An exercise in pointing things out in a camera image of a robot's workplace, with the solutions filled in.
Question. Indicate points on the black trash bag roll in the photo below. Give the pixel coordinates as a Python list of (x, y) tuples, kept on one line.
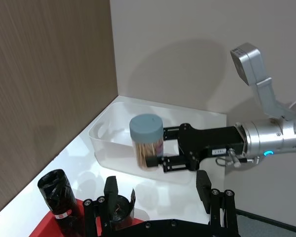
[(56, 192), (124, 209)]

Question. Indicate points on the clear plastic bin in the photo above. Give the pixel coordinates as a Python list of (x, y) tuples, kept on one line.
[(108, 148)]

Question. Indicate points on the brown wood grain panel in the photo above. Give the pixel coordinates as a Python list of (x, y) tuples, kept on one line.
[(39, 74)]

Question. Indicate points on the toothpick jar with blue lid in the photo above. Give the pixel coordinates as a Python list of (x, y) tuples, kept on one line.
[(145, 128)]

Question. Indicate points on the red box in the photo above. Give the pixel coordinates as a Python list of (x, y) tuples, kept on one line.
[(47, 227)]

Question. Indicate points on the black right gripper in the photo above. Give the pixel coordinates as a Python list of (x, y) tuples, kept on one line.
[(212, 140)]

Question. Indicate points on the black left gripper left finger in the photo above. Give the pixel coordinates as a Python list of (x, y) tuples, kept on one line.
[(98, 217)]

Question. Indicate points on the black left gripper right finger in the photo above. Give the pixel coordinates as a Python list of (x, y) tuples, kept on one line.
[(222, 209)]

